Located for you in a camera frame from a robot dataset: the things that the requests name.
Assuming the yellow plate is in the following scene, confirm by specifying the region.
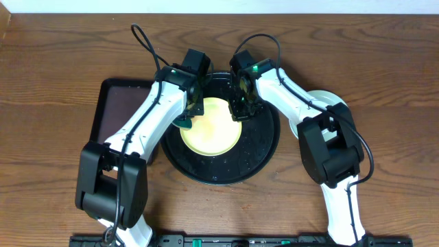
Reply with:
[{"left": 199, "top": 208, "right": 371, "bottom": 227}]
[{"left": 180, "top": 97, "right": 243, "bottom": 156}]

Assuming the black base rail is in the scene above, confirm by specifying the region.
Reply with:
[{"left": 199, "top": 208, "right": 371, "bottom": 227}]
[{"left": 68, "top": 233, "right": 414, "bottom": 247}]

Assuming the mint green plate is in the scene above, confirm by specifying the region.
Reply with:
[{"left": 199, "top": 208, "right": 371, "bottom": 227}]
[{"left": 289, "top": 90, "right": 346, "bottom": 141}]

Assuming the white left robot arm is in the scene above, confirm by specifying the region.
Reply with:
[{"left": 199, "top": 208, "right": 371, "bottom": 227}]
[{"left": 75, "top": 49, "right": 211, "bottom": 246}]

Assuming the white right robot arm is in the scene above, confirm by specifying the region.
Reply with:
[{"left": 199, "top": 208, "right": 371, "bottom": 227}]
[{"left": 229, "top": 50, "right": 366, "bottom": 246}]

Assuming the black rectangular tray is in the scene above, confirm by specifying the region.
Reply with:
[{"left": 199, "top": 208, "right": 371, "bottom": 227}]
[{"left": 89, "top": 78, "right": 153, "bottom": 144}]

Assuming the round black tray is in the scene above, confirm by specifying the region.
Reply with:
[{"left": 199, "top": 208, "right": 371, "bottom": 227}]
[{"left": 160, "top": 71, "right": 281, "bottom": 187}]

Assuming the green and yellow sponge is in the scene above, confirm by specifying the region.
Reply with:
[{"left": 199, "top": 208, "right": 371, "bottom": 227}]
[{"left": 172, "top": 117, "right": 192, "bottom": 129}]

